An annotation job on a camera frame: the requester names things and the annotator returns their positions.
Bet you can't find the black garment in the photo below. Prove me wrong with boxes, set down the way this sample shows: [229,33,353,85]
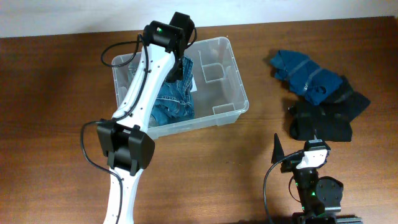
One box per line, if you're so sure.
[321,75,371,122]
[288,102,353,142]

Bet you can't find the clear plastic storage bin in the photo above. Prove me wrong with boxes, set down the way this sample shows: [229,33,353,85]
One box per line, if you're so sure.
[111,36,250,141]

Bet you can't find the blue garment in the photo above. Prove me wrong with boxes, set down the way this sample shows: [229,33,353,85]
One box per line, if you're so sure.
[270,50,343,106]

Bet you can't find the dark blue jeans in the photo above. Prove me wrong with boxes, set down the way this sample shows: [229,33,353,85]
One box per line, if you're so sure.
[148,56,195,128]

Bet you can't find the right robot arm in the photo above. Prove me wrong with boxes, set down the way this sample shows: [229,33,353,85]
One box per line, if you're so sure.
[264,134,363,224]

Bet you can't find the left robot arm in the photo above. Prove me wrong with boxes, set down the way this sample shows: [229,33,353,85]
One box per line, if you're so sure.
[97,12,196,223]

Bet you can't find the white label in bin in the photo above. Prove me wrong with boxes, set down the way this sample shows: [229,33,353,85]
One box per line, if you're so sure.
[190,78,197,93]

